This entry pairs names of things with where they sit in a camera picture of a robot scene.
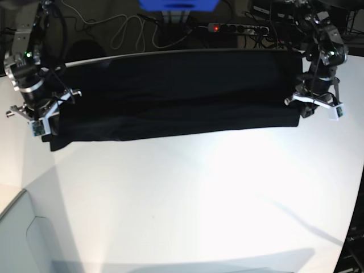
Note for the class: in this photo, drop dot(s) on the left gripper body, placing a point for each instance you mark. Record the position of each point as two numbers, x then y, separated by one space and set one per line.
315 90

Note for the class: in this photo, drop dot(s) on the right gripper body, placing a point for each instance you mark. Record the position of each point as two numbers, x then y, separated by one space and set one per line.
42 99

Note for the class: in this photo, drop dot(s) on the black T-shirt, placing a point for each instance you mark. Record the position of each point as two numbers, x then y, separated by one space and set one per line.
180 93

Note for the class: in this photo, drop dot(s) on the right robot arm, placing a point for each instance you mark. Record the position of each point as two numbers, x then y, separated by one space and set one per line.
33 72

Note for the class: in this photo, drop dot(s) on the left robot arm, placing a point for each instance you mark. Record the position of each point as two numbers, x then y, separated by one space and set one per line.
326 49

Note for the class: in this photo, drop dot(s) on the black power strip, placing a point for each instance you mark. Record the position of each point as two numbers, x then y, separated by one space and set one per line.
239 29

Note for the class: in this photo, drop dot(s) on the blue plastic box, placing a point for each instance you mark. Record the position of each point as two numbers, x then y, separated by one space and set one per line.
178 5

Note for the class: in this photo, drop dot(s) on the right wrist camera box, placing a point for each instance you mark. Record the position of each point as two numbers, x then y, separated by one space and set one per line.
40 127

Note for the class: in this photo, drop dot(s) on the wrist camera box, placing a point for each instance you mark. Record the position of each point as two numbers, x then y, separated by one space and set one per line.
336 112
40 127

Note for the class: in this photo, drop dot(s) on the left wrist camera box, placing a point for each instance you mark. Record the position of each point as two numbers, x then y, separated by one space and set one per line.
336 112

